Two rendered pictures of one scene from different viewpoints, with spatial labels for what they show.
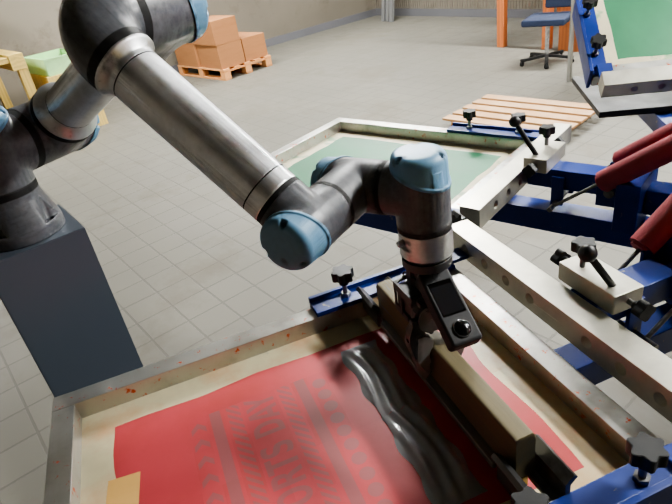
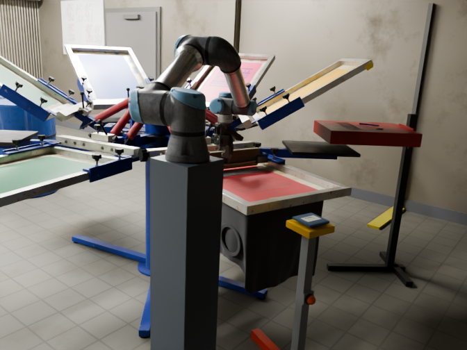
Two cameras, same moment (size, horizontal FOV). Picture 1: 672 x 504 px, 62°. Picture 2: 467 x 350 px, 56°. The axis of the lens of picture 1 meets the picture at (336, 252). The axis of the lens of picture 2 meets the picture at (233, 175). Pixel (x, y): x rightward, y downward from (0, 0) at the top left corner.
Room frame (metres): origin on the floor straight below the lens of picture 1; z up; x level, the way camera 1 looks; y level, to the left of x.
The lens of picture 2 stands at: (1.31, 2.02, 1.55)
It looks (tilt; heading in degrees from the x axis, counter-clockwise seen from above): 15 degrees down; 252
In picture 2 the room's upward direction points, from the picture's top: 3 degrees clockwise
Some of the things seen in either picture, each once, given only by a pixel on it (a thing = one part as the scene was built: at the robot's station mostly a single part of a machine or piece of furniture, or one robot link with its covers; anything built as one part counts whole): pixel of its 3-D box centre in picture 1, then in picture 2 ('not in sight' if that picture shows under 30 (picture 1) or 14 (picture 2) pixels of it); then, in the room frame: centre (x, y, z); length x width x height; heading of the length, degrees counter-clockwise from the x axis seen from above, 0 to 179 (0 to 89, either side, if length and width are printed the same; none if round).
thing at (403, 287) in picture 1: (426, 286); (223, 134); (0.68, -0.12, 1.15); 0.09 x 0.08 x 0.12; 16
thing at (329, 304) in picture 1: (384, 293); not in sight; (0.93, -0.08, 0.98); 0.30 x 0.05 x 0.07; 106
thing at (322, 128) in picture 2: not in sight; (364, 132); (-0.49, -0.61, 1.06); 0.61 x 0.46 x 0.12; 166
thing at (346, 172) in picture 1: (349, 189); (222, 105); (0.72, -0.03, 1.31); 0.11 x 0.11 x 0.08; 55
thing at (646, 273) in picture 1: (622, 292); not in sight; (0.75, -0.47, 1.02); 0.17 x 0.06 x 0.05; 106
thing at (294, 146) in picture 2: not in sight; (256, 150); (0.24, -0.78, 0.91); 1.34 x 0.41 x 0.08; 166
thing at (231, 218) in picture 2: not in sight; (222, 225); (0.76, 0.17, 0.77); 0.46 x 0.09 x 0.36; 106
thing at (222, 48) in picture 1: (218, 43); not in sight; (8.60, 1.15, 0.38); 1.29 x 0.92 x 0.76; 35
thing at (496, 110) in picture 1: (520, 117); not in sight; (4.37, -1.66, 0.05); 1.07 x 0.73 x 0.10; 38
